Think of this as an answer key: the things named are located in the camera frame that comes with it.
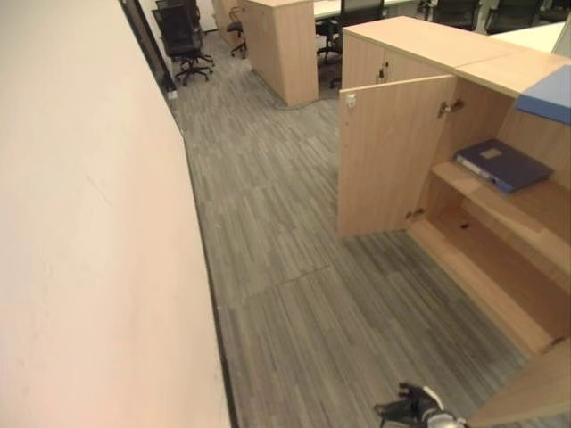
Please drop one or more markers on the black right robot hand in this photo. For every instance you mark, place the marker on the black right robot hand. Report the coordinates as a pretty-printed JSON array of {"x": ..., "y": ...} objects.
[{"x": 417, "y": 405}]

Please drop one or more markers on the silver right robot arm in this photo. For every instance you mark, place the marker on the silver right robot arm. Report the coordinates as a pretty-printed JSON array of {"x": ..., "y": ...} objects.
[{"x": 441, "y": 421}]

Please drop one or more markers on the plain wooden cabinet door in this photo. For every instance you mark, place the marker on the plain wooden cabinet door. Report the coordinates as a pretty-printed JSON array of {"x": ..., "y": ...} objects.
[{"x": 531, "y": 392}]

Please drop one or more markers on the open wooden office cabinet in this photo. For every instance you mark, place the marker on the open wooden office cabinet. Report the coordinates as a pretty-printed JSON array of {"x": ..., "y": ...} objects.
[{"x": 499, "y": 249}]

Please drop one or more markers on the small black cabinet fitting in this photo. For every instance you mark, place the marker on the small black cabinet fitting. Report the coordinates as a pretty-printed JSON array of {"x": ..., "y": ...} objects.
[{"x": 465, "y": 224}]

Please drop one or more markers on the wooden cabinet shelf board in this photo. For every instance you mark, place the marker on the wooden cabinet shelf board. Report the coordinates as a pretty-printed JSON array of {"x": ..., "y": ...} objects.
[{"x": 499, "y": 209}]

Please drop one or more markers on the wooden cabinet door with latch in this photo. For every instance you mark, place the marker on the wooden cabinet door with latch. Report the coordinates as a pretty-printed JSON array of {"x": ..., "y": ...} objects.
[{"x": 388, "y": 156}]

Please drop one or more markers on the light blue folder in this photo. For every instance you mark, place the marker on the light blue folder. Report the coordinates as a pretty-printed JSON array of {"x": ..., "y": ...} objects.
[{"x": 546, "y": 96}]

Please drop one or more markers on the closed wooden cabinet with lock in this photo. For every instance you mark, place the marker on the closed wooden cabinet with lock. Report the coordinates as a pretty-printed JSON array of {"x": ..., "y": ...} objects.
[{"x": 401, "y": 42}]

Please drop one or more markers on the black office chair under desk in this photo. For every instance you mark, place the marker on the black office chair under desk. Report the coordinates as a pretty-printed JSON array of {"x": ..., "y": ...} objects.
[{"x": 328, "y": 44}]

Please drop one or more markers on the tall wooden partition cabinet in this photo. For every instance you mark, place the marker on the tall wooden partition cabinet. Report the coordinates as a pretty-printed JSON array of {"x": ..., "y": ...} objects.
[{"x": 285, "y": 49}]

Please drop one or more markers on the white office desk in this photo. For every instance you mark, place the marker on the white office desk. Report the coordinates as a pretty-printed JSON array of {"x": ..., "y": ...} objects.
[{"x": 330, "y": 8}]

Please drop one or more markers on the small black office chair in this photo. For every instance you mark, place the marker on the small black office chair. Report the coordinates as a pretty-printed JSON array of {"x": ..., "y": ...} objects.
[{"x": 236, "y": 31}]

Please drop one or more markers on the black mesh office chair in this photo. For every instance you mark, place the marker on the black mesh office chair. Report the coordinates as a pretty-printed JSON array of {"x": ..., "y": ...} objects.
[{"x": 180, "y": 35}]

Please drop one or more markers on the metal door hinge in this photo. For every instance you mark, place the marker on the metal door hinge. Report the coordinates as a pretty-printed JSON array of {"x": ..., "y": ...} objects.
[
  {"x": 415, "y": 213},
  {"x": 449, "y": 107}
]

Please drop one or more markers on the white door latch plate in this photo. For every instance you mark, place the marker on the white door latch plate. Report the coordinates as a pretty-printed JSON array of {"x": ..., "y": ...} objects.
[{"x": 352, "y": 101}]

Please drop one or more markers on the white desk top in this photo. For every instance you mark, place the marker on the white desk top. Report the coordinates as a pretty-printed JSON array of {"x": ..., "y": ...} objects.
[{"x": 533, "y": 35}]

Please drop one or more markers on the black mesh chair backrest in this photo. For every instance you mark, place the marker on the black mesh chair backrest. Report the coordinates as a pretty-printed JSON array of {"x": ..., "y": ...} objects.
[
  {"x": 455, "y": 13},
  {"x": 513, "y": 15},
  {"x": 362, "y": 6}
]

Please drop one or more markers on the white floor outlet box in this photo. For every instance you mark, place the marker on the white floor outlet box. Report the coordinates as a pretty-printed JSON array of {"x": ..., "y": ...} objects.
[{"x": 173, "y": 95}]

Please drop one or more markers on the dark door frame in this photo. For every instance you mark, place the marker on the dark door frame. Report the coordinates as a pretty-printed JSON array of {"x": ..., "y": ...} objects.
[{"x": 147, "y": 40}]

